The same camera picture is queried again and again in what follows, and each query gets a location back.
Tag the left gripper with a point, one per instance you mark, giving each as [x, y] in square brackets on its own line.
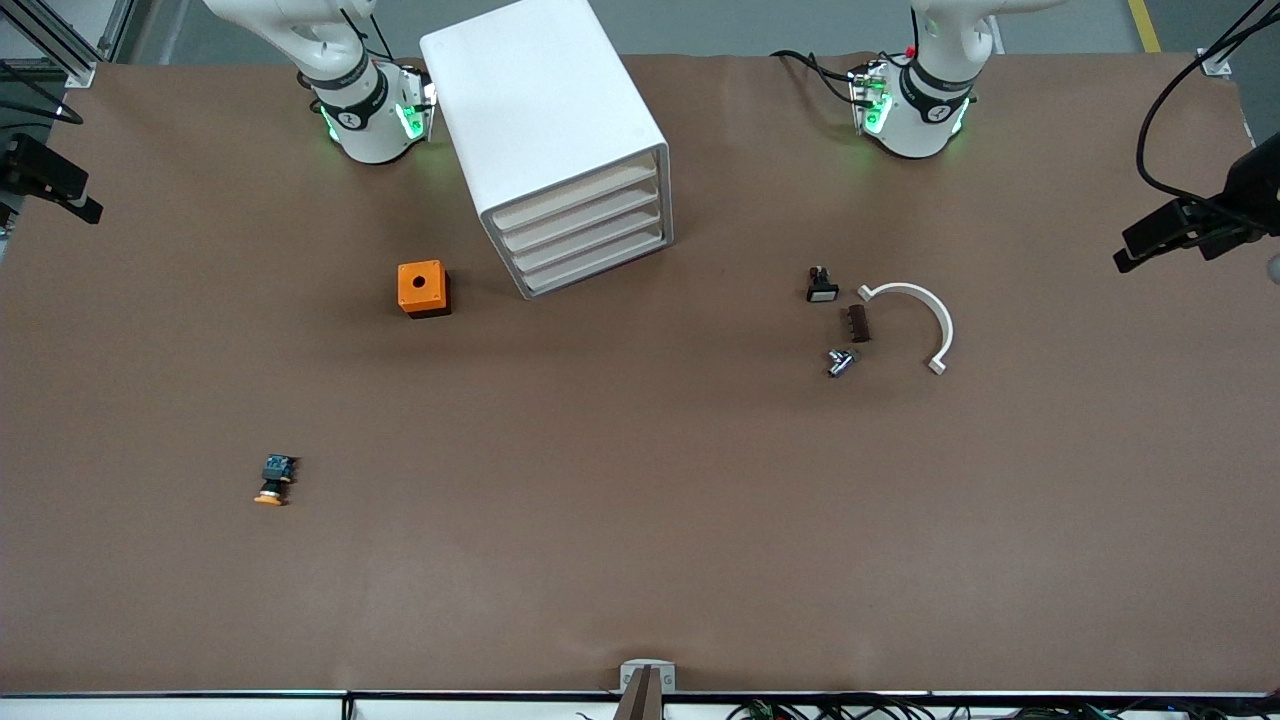
[1251, 190]

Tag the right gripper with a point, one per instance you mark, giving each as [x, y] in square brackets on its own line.
[22, 160]

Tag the white cabinet drawer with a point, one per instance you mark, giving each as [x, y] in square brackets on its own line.
[575, 218]
[585, 263]
[570, 198]
[580, 240]

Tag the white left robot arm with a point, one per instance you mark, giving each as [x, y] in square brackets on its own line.
[925, 110]

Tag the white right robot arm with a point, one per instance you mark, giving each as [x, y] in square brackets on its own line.
[365, 125]

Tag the black white push button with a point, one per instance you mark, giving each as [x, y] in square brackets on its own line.
[822, 287]

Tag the white drawer cabinet housing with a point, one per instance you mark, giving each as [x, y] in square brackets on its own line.
[540, 100]

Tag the brown terminal block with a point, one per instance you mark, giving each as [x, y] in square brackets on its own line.
[857, 323]

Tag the silver metal fitting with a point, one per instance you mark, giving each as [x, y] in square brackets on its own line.
[840, 361]

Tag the orange box with hole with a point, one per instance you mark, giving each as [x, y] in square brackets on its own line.
[421, 287]

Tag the aluminium frame profile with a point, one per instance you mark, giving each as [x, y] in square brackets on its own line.
[1215, 63]
[75, 68]

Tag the white curved plastic bracket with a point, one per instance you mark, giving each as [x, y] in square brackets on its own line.
[905, 289]

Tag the white table edge rail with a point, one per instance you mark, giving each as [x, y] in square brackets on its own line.
[200, 705]

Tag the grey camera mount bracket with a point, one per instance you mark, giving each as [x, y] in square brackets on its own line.
[647, 678]

